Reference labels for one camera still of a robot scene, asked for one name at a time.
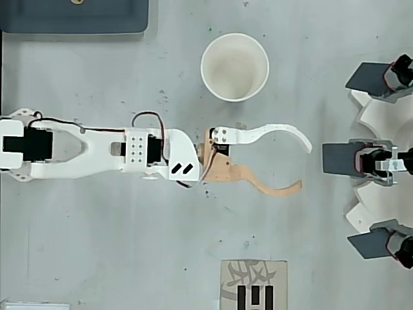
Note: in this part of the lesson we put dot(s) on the dark blue plastic tray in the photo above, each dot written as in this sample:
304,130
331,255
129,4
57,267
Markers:
64,19

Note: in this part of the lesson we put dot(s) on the white flat board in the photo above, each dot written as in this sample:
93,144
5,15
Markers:
35,306

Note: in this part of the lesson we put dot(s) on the black paper cup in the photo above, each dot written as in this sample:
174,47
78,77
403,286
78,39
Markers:
235,68

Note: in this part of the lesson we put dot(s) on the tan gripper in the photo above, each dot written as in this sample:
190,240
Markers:
222,166

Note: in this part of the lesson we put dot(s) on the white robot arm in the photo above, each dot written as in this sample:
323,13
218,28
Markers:
96,155

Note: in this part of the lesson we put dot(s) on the pump unit with grey panel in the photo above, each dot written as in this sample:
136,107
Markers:
338,158
364,77
368,245

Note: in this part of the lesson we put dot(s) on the white dispenser machine base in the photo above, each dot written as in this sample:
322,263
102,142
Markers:
387,129

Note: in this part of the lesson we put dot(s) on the cardboard card with black bars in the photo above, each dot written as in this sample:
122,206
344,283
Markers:
229,290

